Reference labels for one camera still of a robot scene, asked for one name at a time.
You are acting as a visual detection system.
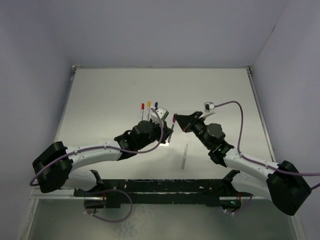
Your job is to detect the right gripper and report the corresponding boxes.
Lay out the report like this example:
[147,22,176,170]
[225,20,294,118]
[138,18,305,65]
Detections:
[173,112,212,150]

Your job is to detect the purple pen cap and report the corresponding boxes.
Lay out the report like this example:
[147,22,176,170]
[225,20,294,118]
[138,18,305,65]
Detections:
[172,113,177,123]

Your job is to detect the purple-ended white marker pen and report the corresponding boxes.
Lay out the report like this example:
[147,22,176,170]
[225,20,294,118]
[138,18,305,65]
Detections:
[167,122,175,144]

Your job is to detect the green-ended white marker pen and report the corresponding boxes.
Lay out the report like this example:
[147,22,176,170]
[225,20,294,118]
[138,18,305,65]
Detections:
[181,144,188,170]

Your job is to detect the yellow-ended white marker pen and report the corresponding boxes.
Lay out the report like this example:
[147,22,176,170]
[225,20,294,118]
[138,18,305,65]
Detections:
[146,106,151,121]

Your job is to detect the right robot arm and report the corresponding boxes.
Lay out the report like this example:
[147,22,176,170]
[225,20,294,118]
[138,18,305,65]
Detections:
[174,111,312,216]

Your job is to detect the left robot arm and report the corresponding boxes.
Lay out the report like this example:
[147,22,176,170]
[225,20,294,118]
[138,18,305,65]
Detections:
[29,120,173,196]

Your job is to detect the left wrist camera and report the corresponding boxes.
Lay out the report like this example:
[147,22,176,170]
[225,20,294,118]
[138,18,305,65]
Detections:
[149,106,169,124]

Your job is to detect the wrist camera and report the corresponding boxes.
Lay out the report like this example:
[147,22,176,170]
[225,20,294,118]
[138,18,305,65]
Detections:
[199,102,215,119]
[149,106,169,124]

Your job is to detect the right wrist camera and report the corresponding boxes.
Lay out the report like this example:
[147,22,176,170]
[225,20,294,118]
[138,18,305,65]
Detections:
[199,102,215,119]

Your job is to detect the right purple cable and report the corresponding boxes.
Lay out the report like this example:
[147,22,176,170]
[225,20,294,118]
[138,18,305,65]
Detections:
[214,100,320,191]

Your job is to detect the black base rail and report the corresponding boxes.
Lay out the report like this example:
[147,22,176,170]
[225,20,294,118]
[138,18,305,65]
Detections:
[73,170,250,208]

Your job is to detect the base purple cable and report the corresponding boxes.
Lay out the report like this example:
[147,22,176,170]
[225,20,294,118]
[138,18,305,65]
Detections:
[83,188,134,222]

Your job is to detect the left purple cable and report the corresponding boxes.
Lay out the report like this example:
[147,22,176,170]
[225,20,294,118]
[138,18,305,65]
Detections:
[29,109,165,187]

